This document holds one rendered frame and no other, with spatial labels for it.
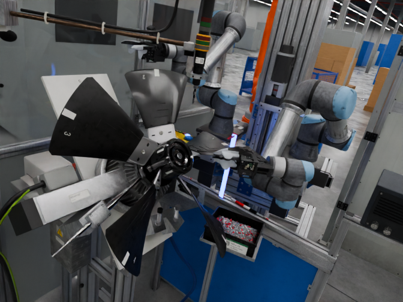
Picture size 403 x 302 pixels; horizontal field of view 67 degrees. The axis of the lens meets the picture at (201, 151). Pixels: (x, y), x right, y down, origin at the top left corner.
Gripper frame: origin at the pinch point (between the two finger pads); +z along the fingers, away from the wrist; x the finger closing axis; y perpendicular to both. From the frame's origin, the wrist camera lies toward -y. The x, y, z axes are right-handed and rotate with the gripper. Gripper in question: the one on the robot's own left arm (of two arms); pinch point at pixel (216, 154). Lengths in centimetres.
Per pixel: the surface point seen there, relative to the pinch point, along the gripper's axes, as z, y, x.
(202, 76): 9.7, 3.9, -28.7
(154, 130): 22.7, 4.4, -8.1
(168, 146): 16.8, 15.0, -9.0
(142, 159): 24.4, 15.3, -3.3
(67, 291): 61, -8, 100
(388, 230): -59, 20, 8
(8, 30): 70, -1, -32
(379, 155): -136, -105, 39
